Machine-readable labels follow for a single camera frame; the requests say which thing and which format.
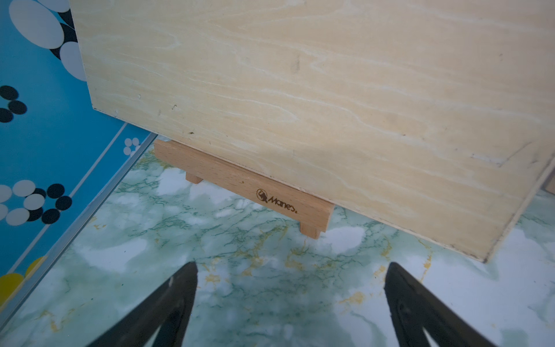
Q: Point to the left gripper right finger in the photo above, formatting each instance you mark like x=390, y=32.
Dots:
x=419, y=317

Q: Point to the plywood board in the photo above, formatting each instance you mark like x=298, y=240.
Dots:
x=434, y=117

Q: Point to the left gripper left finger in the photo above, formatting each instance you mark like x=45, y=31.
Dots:
x=164, y=315

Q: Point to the wooden easel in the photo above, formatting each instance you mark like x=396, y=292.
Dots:
x=312, y=213

